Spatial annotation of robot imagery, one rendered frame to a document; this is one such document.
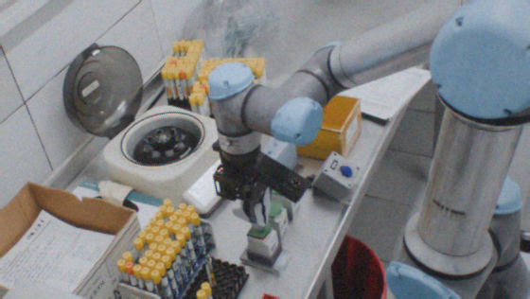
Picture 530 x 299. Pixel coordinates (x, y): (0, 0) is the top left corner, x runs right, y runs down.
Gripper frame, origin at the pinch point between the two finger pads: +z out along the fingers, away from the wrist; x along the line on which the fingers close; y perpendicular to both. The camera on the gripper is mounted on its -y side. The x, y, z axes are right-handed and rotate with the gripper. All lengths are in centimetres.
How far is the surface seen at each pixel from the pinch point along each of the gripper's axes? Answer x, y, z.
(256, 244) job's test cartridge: 2.0, 1.2, 3.8
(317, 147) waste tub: -31.8, 2.7, 5.9
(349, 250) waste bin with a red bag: -47, 3, 56
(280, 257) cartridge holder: -0.4, -2.5, 8.5
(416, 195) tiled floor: -117, 4, 97
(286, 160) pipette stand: -23.1, 6.3, 3.9
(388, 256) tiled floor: -83, 4, 97
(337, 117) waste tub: -44.5, 3.0, 6.6
